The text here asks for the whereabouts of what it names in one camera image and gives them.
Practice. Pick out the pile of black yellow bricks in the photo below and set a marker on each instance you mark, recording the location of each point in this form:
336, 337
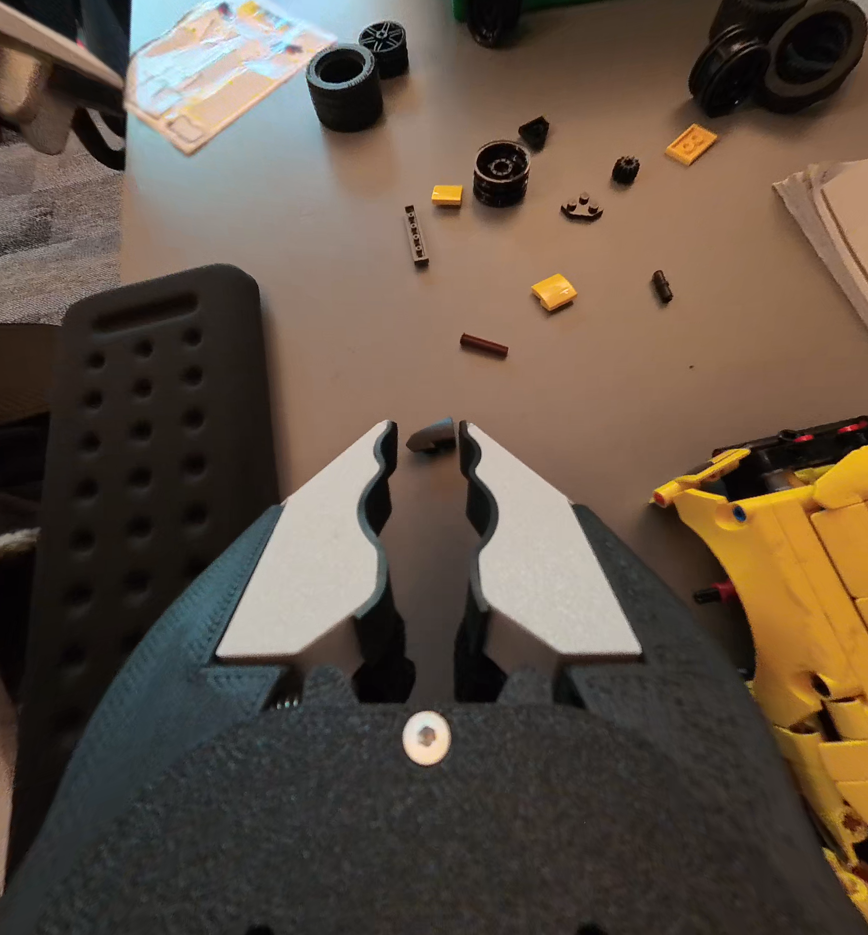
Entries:
553, 292

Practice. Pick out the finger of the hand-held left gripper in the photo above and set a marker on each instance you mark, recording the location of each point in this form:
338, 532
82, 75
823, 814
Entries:
47, 47

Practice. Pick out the yellow toy brick car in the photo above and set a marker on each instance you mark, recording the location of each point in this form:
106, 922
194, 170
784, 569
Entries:
806, 584

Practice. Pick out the building instruction booklet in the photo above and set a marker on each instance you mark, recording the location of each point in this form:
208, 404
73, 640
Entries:
858, 219

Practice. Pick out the black toy tire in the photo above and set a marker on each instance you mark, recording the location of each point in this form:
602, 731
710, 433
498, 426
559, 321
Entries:
817, 51
730, 73
501, 175
492, 22
343, 95

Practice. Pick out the black spoked wheel rim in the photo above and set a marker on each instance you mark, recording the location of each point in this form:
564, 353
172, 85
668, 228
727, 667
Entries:
384, 44

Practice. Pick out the black curved slope brick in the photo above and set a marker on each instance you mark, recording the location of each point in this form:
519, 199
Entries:
430, 436

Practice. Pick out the green plastic bin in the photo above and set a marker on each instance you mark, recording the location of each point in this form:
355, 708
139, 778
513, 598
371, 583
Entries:
551, 6

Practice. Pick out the grey desk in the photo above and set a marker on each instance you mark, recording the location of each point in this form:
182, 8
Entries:
332, 256

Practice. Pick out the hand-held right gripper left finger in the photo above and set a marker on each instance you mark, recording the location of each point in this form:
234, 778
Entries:
310, 577

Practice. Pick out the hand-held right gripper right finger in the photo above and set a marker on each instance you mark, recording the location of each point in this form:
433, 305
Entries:
551, 577

